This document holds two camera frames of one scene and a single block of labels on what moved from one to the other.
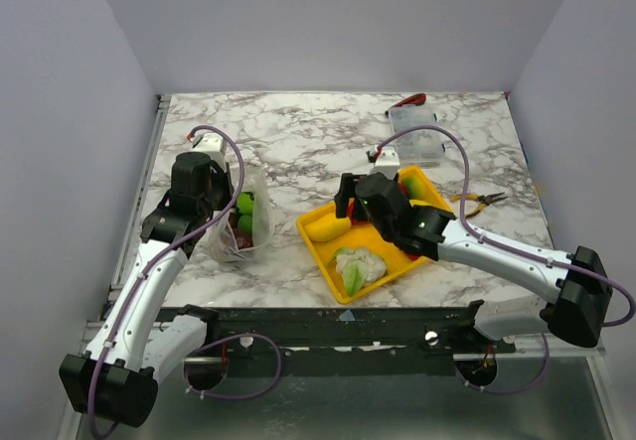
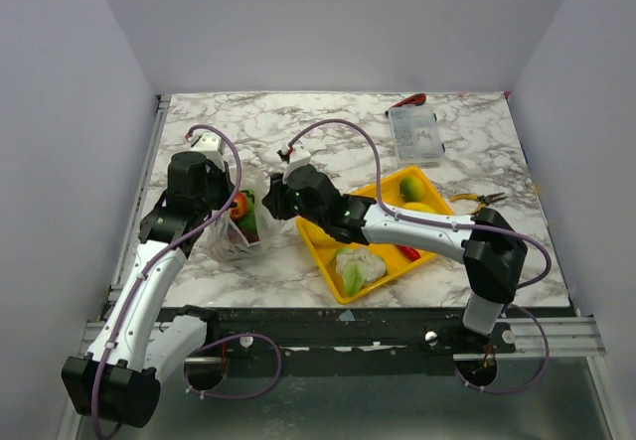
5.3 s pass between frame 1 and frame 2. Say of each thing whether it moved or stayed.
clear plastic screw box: stayed
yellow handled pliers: stayed
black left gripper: stayed
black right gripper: moved
